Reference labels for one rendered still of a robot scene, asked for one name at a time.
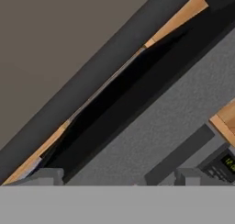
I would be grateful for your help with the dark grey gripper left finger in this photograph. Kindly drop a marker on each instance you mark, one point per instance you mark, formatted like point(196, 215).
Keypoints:
point(50, 176)

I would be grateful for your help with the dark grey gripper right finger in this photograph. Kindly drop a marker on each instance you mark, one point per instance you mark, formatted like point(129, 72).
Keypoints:
point(189, 176)

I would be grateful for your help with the dark grey microwave oven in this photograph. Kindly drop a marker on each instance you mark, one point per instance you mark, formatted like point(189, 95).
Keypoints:
point(180, 151)

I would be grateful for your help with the dark grey microwave door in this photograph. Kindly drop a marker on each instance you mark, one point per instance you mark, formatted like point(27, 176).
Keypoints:
point(91, 65)

